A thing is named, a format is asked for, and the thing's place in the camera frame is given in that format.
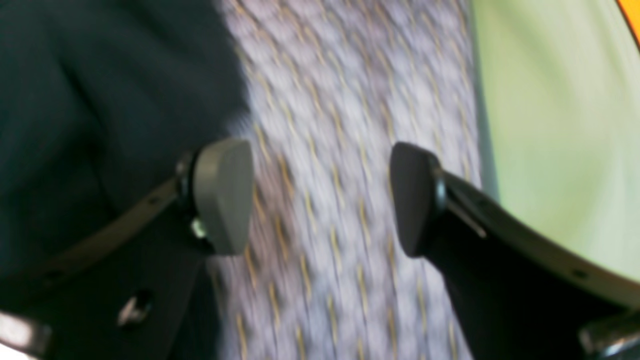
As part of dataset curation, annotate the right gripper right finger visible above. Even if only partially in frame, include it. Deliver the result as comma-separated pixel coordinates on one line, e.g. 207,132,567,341
389,142,639,360

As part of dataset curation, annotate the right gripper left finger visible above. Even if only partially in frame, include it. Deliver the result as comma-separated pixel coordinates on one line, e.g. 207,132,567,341
1,138,254,360

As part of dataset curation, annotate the dark grey T-shirt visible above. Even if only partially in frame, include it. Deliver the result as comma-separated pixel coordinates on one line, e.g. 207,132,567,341
1,0,245,272

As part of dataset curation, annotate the fan patterned tablecloth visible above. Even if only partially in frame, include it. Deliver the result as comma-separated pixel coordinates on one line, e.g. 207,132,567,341
209,0,481,360

